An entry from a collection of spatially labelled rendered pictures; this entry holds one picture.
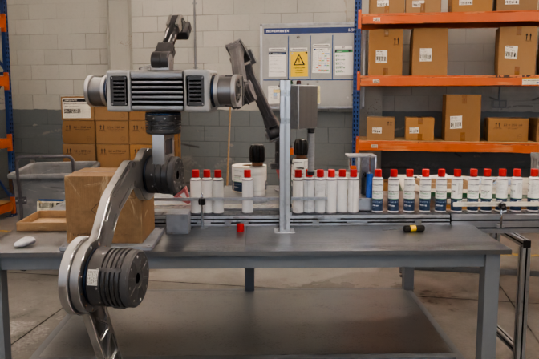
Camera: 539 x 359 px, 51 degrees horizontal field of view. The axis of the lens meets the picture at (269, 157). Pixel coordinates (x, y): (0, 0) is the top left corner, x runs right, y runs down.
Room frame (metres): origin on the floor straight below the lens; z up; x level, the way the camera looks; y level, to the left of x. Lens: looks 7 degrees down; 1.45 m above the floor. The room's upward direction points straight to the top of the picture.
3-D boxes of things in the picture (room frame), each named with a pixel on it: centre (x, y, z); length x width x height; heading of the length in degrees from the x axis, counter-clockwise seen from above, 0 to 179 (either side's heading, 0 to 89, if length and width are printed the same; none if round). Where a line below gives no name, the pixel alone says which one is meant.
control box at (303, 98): (2.52, -0.13, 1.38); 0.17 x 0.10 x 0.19; 146
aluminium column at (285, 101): (2.46, -0.07, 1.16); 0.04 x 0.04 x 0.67; 1
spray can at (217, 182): (2.59, 0.24, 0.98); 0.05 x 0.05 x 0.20
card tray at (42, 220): (2.58, 0.98, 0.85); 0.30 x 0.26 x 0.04; 91
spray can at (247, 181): (2.60, 0.10, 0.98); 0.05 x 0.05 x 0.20
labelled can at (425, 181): (2.62, -0.73, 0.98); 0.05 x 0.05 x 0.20
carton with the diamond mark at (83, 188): (2.29, 0.65, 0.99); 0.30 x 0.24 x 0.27; 90
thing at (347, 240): (2.79, 0.11, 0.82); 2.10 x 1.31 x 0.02; 91
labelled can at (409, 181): (2.62, -0.66, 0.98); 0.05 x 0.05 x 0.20
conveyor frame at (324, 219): (2.60, -0.02, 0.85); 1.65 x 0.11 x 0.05; 91
